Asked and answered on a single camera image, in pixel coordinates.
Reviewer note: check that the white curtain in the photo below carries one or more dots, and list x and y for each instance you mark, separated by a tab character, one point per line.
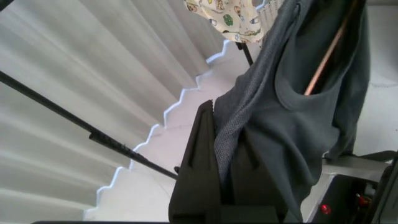
93	62

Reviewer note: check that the pink clothes hanger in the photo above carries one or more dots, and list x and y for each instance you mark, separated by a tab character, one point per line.
323	62

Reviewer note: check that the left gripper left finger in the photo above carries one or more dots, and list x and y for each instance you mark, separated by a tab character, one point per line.
196	174

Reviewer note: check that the dark grey garment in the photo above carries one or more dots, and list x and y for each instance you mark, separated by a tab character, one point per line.
295	130

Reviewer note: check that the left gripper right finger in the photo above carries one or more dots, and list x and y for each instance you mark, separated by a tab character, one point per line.
245	186

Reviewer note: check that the black clothes rack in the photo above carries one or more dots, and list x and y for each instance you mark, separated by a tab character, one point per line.
102	137

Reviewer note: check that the cream printed garment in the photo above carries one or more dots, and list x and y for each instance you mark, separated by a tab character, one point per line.
230	18

